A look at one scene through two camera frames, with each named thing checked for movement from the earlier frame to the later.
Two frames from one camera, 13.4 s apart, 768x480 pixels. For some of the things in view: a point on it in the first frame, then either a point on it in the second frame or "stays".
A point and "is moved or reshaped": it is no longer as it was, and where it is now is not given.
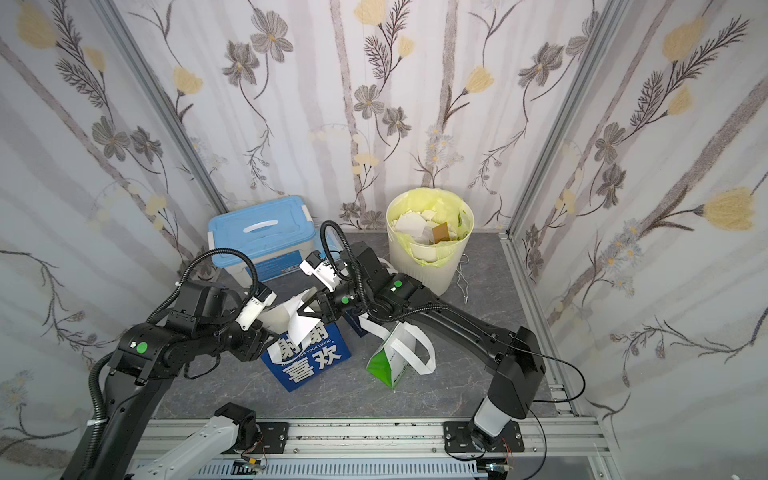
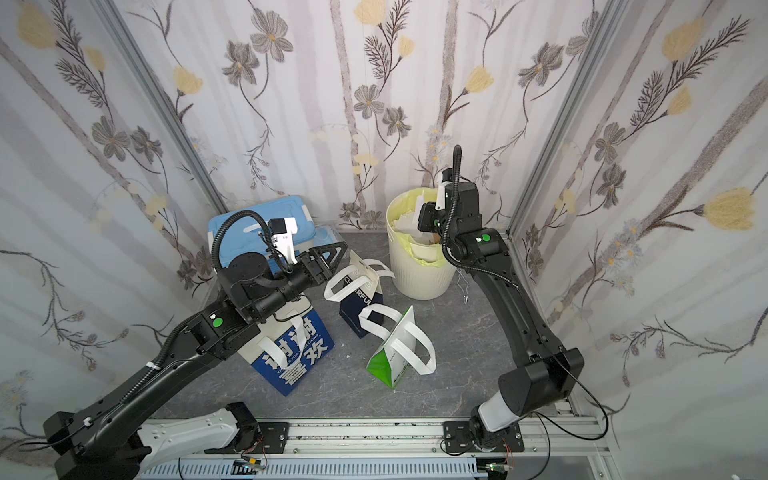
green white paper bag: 404,344 stays
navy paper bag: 296,365 is moved or reshaped
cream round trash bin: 429,231 stays
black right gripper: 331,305 → 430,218
